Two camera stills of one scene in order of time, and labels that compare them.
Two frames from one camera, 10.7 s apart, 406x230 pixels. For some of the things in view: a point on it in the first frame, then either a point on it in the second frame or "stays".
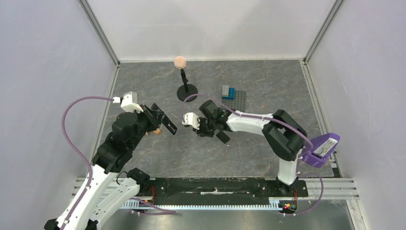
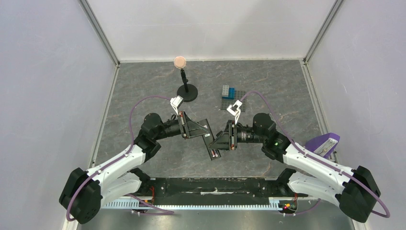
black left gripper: x=154 y=117 to x=191 y=128
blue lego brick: x=231 y=94 stays
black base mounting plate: x=221 y=189 stays
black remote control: x=165 y=120 to x=208 y=138
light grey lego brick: x=225 y=90 stays
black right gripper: x=208 y=126 to x=232 y=136
